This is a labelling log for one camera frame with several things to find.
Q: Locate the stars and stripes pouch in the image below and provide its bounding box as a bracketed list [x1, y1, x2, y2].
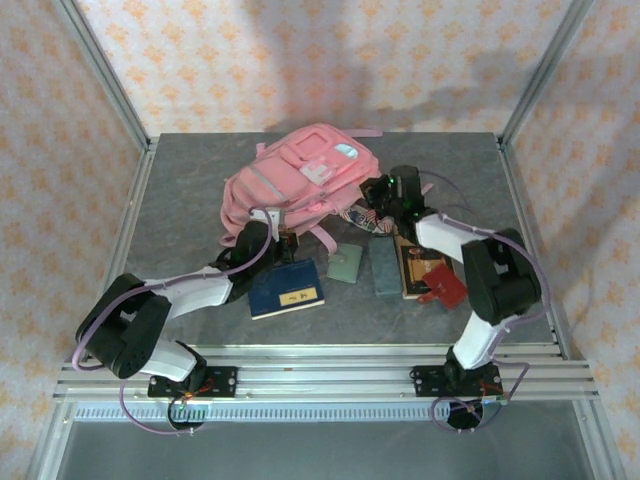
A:
[341, 198, 396, 237]

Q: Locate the blue book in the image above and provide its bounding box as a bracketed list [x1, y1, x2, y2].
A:
[248, 256, 327, 322]

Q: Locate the blue-grey pencil case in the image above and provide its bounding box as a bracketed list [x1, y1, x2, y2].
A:
[368, 235, 404, 300]

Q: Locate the green wallet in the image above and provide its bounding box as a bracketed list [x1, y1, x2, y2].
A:
[327, 243, 364, 285]

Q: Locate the brown book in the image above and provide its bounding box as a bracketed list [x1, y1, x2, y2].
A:
[392, 232, 451, 302]

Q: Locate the pink student backpack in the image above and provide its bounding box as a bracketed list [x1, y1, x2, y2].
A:
[218, 123, 435, 257]

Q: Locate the red wallet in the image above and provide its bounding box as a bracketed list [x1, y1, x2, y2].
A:
[416, 263, 470, 309]

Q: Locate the grey lower shelf panel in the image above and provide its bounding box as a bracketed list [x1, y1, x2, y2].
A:
[54, 421, 594, 480]

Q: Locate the aluminium table edge rail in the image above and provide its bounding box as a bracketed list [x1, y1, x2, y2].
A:
[79, 342, 571, 362]

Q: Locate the aluminium side rail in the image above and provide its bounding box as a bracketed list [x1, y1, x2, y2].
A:
[497, 139, 572, 360]
[77, 139, 161, 362]

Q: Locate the wide aluminium mounting rail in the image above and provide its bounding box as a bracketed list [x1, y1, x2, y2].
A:
[52, 360, 600, 403]

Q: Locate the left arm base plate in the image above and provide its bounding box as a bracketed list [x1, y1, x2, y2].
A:
[147, 366, 239, 399]

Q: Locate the grey slotted cable duct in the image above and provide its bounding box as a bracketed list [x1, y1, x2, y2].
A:
[72, 402, 507, 424]

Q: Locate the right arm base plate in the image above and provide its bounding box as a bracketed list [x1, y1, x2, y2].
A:
[409, 364, 503, 399]

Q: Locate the aluminium corner frame post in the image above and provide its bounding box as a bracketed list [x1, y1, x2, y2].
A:
[497, 0, 599, 151]
[52, 0, 154, 151]

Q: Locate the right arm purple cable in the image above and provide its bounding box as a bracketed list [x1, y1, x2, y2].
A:
[419, 169, 554, 434]

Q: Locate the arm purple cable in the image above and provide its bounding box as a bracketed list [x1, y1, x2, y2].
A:
[419, 169, 554, 434]
[72, 205, 277, 437]

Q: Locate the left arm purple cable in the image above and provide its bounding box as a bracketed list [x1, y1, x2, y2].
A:
[72, 205, 277, 437]

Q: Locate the aluminium frame leg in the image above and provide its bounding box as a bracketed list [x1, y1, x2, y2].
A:
[24, 401, 77, 480]
[573, 399, 627, 480]

